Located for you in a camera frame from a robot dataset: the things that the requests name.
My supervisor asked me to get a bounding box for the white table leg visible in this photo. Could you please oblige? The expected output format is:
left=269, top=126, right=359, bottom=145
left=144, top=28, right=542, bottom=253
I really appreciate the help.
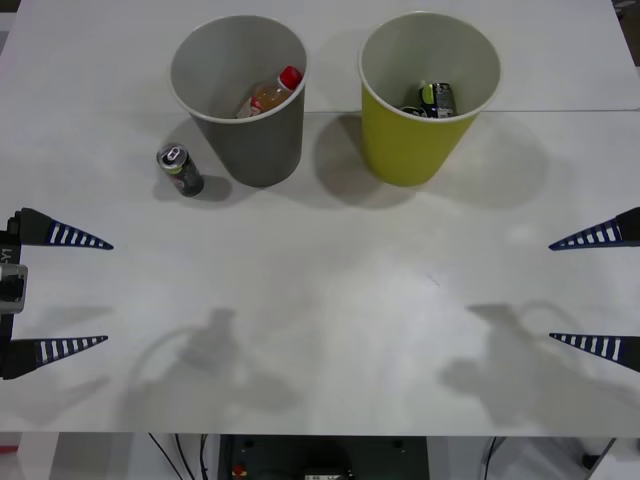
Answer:
left=18, top=432, right=60, bottom=480

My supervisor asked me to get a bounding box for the black can with green print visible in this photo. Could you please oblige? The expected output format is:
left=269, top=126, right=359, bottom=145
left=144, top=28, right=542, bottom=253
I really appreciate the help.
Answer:
left=418, top=81, right=459, bottom=119

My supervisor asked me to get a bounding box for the black can with green band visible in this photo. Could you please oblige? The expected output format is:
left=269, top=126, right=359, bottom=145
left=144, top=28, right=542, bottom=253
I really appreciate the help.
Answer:
left=155, top=143, right=205, bottom=198

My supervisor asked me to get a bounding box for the grey plastic bin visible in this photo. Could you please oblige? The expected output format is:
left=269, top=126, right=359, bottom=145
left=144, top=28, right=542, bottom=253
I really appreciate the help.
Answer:
left=168, top=14, right=309, bottom=189

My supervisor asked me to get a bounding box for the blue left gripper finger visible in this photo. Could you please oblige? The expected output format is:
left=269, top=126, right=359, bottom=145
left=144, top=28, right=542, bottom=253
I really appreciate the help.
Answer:
left=0, top=335, right=110, bottom=381
left=17, top=207, right=115, bottom=250

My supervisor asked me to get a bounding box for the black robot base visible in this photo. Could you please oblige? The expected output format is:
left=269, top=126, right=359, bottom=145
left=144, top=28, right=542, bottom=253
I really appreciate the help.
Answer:
left=218, top=434, right=429, bottom=480

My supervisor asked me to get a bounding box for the yellow-green plastic bin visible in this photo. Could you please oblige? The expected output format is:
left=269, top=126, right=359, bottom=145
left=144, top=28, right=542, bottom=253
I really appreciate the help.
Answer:
left=357, top=12, right=503, bottom=189

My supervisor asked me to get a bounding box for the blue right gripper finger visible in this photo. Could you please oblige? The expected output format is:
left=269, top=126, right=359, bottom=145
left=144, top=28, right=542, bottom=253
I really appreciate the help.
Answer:
left=548, top=332, right=640, bottom=374
left=548, top=206, right=640, bottom=251

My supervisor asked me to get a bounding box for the orange bottle with red cap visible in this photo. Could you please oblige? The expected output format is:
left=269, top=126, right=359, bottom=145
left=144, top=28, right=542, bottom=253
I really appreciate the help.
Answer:
left=234, top=65, right=305, bottom=120

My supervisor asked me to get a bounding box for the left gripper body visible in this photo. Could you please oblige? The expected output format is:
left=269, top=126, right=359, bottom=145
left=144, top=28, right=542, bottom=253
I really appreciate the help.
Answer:
left=0, top=211, right=24, bottom=351

